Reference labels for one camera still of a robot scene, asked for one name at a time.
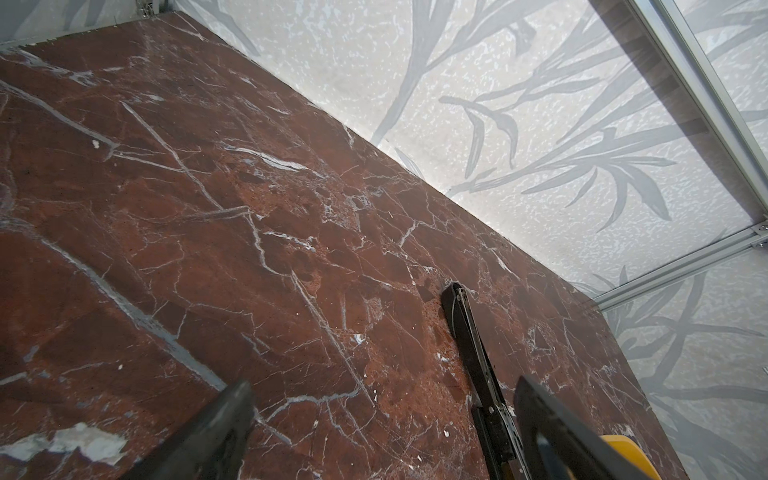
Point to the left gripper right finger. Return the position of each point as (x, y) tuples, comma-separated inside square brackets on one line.
[(556, 444)]

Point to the black stapler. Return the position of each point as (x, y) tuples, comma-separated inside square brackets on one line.
[(493, 420)]

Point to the yellow plastic tray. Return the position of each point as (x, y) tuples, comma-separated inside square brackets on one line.
[(629, 450)]

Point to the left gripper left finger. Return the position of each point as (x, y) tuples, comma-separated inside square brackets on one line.
[(210, 445)]

